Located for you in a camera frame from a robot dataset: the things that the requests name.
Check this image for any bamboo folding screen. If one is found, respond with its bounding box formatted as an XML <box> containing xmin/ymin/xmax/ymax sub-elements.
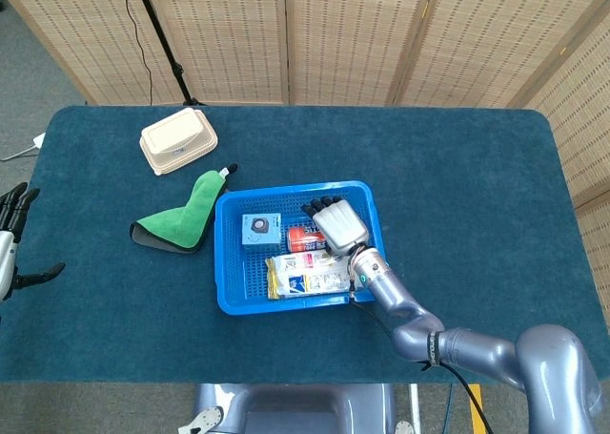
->
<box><xmin>0</xmin><ymin>0</ymin><xmax>610</xmax><ymax>287</ymax></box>

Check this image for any white narrow floor strip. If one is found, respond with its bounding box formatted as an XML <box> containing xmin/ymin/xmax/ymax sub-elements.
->
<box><xmin>409</xmin><ymin>383</ymin><xmax>423</xmax><ymax>434</ymax></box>

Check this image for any yellow floor tape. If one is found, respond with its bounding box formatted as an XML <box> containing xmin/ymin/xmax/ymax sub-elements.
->
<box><xmin>468</xmin><ymin>383</ymin><xmax>487</xmax><ymax>434</ymax></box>

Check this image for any dark teal table carpet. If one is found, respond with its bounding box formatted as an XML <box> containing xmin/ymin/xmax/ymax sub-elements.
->
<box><xmin>0</xmin><ymin>105</ymin><xmax>610</xmax><ymax>386</ymax></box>

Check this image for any beige plastic lunch box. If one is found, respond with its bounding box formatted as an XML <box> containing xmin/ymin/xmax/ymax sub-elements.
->
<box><xmin>139</xmin><ymin>108</ymin><xmax>219</xmax><ymax>176</ymax></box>

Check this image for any orange drink can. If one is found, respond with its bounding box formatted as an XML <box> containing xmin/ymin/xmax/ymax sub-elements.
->
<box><xmin>286</xmin><ymin>226</ymin><xmax>330</xmax><ymax>254</ymax></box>

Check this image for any green microfiber cloth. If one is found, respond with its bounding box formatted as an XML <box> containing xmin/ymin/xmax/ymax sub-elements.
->
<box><xmin>129</xmin><ymin>163</ymin><xmax>239</xmax><ymax>254</ymax></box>

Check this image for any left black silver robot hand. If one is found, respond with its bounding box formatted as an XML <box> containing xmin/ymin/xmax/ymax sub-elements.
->
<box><xmin>0</xmin><ymin>181</ymin><xmax>67</xmax><ymax>304</ymax></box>

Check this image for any light blue cardboard box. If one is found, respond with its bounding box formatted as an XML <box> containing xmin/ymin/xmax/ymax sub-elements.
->
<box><xmin>241</xmin><ymin>213</ymin><xmax>282</xmax><ymax>252</ymax></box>

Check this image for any blue perforated plastic basket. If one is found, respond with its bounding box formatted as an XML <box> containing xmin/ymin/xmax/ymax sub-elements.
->
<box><xmin>213</xmin><ymin>180</ymin><xmax>390</xmax><ymax>316</ymax></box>

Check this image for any white wet wipes packet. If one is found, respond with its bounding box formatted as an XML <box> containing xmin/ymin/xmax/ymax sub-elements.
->
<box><xmin>264</xmin><ymin>250</ymin><xmax>356</xmax><ymax>300</ymax></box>

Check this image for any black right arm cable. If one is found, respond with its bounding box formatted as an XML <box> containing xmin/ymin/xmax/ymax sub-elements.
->
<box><xmin>350</xmin><ymin>293</ymin><xmax>497</xmax><ymax>434</ymax></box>

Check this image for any blue floor cable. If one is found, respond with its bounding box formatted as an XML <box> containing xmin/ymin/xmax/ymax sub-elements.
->
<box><xmin>442</xmin><ymin>383</ymin><xmax>454</xmax><ymax>434</ymax></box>

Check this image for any thin black hanging cable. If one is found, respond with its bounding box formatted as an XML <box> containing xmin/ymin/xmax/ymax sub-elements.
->
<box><xmin>115</xmin><ymin>0</ymin><xmax>154</xmax><ymax>106</ymax></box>

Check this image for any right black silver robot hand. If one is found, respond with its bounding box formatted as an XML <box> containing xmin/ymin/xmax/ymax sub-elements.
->
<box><xmin>300</xmin><ymin>195</ymin><xmax>372</xmax><ymax>257</ymax></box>

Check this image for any black tripod stand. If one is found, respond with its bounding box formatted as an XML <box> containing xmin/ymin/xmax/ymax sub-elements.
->
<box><xmin>131</xmin><ymin>0</ymin><xmax>206</xmax><ymax>107</ymax></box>

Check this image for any grey robot torso base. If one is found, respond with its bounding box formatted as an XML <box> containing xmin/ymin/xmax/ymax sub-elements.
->
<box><xmin>178</xmin><ymin>383</ymin><xmax>416</xmax><ymax>434</ymax></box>

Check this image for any white power adapter with cord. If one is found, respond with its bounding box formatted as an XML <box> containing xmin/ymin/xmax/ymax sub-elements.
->
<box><xmin>0</xmin><ymin>132</ymin><xmax>47</xmax><ymax>162</ymax></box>

